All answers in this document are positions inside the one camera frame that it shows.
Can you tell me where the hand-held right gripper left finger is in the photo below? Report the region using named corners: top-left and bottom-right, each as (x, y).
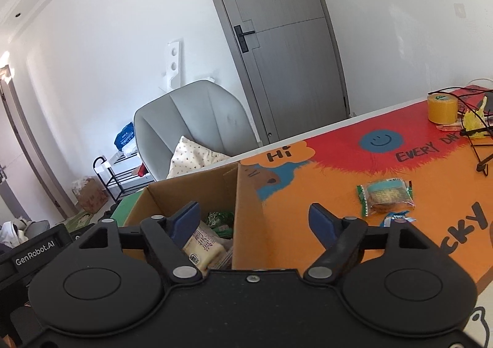
top-left (77, 201), bottom-right (203, 283)

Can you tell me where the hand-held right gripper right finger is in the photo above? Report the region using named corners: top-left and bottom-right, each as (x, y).
top-left (304, 203), bottom-right (447, 283)

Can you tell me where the pale snack packet maroon print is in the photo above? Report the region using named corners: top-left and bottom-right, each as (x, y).
top-left (181, 222), bottom-right (228, 271)

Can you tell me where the dark green snack packet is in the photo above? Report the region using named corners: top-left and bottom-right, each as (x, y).
top-left (207, 210), bottom-right (235, 239)

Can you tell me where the brown cardboard box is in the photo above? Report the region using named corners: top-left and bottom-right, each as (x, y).
top-left (122, 163), bottom-right (266, 272)

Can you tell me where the white cloth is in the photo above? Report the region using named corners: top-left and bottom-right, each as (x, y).
top-left (0, 219), bottom-right (27, 246)

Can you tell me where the colourful printed table mat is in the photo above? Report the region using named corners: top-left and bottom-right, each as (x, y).
top-left (237, 84), bottom-right (493, 345)

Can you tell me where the green flat box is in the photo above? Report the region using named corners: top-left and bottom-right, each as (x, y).
top-left (63, 211), bottom-right (95, 233)

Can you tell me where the dotted cream cushion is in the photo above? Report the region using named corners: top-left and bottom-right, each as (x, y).
top-left (166, 135), bottom-right (232, 180)

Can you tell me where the green board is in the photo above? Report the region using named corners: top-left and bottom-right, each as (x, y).
top-left (110, 194), bottom-right (145, 227)

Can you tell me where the teal green snack packet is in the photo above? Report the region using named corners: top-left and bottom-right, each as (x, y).
top-left (356, 178), bottom-right (416, 218)

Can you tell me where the black metal rack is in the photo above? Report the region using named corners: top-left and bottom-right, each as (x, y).
top-left (92, 151), bottom-right (155, 204)

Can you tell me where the blue snack packet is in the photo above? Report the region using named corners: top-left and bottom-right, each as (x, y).
top-left (381, 210), bottom-right (418, 228)

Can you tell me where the printed cardboard box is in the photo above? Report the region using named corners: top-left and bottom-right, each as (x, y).
top-left (71, 177), bottom-right (109, 214)

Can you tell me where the blue plastic bag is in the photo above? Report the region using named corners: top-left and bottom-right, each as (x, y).
top-left (113, 122), bottom-right (135, 152)

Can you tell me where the grey chair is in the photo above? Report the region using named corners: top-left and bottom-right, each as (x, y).
top-left (134, 79), bottom-right (259, 182)

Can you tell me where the grey door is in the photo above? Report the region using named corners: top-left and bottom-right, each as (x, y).
top-left (194, 0), bottom-right (353, 146)

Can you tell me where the yellow tape roll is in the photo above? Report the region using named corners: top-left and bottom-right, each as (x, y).
top-left (427, 93), bottom-right (460, 125)

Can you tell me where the black folding stand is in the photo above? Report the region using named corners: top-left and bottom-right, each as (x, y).
top-left (460, 126), bottom-right (493, 173)

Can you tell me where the yellow plastic bag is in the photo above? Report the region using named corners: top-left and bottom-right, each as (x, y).
top-left (460, 109), bottom-right (490, 140)

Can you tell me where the brown door frame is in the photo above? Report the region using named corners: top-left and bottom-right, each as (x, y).
top-left (0, 65), bottom-right (74, 218)

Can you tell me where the white two-hole wall plate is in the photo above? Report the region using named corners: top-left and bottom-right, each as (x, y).
top-left (160, 39), bottom-right (182, 91)

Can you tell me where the black power cable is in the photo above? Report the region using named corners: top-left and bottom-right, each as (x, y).
top-left (428, 80), bottom-right (493, 102)

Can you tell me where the black door handle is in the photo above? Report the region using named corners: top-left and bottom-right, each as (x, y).
top-left (234, 24), bottom-right (255, 54)

